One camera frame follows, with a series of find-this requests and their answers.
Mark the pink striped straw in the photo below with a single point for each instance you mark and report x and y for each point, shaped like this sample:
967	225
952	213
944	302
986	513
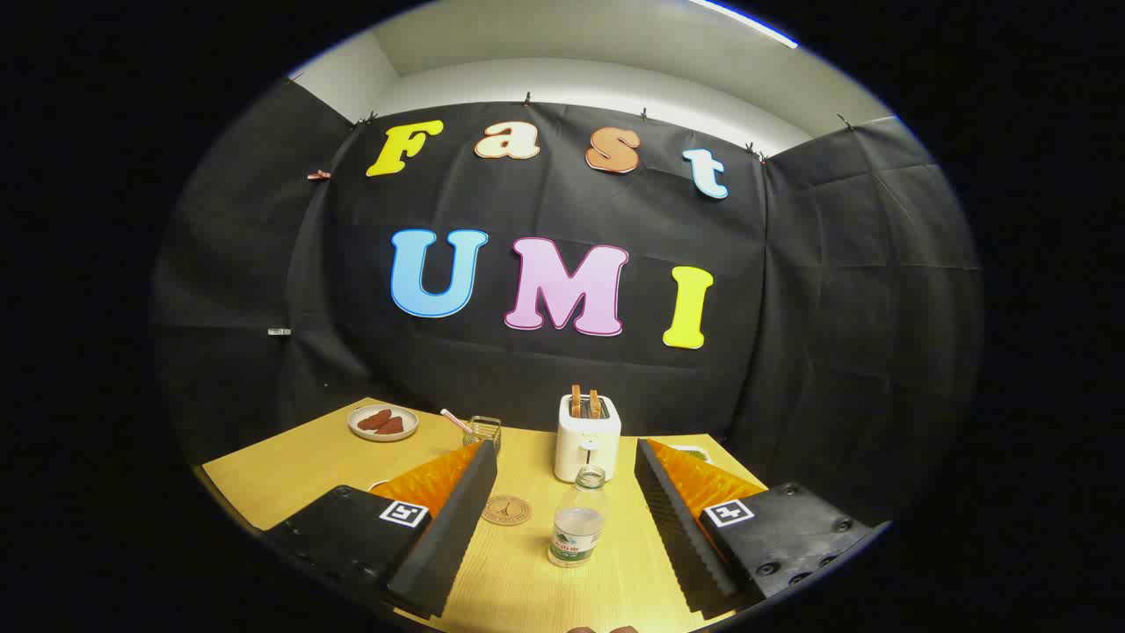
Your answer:
454	419

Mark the white round plate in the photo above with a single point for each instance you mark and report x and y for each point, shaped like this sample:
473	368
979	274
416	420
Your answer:
362	431

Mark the toast slice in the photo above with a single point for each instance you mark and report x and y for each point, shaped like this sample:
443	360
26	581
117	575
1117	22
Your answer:
576	403
595	404

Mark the white toaster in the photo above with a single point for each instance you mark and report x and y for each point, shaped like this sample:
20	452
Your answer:
587	448

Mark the brown sausage piece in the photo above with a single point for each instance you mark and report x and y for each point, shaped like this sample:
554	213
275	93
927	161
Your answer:
392	426
373	419

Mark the wooden table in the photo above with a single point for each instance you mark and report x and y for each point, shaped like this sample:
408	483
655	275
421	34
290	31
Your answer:
290	479

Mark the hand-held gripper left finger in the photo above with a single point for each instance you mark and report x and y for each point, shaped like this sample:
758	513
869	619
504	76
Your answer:
444	536

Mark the white condiment tray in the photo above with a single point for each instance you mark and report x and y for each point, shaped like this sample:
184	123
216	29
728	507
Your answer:
694	454

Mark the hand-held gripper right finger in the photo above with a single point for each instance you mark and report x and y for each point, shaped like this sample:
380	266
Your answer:
672	527

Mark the round cork coaster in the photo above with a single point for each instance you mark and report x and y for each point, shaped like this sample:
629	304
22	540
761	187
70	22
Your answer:
506	510

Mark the clear plastic juice bottle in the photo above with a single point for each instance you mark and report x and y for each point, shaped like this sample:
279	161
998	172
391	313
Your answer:
577	527

